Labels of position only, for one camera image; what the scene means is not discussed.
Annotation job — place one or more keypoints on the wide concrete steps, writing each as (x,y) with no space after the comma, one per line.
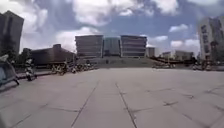
(123,62)

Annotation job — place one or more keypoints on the grey three-block building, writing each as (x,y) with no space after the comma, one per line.
(88,46)

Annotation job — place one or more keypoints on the grey concrete slab plaza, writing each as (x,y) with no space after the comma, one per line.
(110,96)

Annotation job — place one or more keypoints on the small pale building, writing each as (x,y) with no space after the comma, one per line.
(150,52)

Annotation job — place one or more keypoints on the row of parked scooters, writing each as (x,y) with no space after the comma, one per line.
(63,69)

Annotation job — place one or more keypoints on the low brown building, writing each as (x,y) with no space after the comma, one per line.
(50,56)

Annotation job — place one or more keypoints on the low pale building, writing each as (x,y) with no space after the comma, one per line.
(184,55)

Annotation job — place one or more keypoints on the parked scooter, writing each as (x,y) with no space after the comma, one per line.
(30,71)

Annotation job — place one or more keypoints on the dark tree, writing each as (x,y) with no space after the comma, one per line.
(24,56)

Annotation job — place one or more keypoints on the row of parked vehicles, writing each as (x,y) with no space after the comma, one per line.
(208,67)

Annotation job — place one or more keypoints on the tall pale building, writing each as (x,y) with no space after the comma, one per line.
(210,36)

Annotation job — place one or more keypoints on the tall grey building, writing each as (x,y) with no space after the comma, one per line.
(11,33)

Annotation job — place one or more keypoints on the vehicle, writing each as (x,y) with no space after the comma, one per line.
(6,73)

